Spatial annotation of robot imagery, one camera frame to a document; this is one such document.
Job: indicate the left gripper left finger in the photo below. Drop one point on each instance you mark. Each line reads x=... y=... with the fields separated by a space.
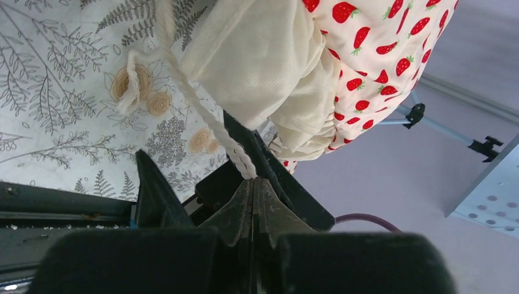
x=234 y=255

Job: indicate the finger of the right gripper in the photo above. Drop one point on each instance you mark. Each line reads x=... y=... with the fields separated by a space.
x=157 y=205
x=289 y=190

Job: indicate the floral table mat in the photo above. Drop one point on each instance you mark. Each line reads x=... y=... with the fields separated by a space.
x=63 y=71

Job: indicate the light blue perforated tray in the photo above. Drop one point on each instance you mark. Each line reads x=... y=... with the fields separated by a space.
x=492 y=199

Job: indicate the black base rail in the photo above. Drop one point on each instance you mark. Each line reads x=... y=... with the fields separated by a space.
x=56 y=242

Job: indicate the large strawberry print cushion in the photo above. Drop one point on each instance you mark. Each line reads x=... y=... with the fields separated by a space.
x=322 y=72

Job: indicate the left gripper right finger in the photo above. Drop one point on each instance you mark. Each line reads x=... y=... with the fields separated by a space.
x=271 y=219

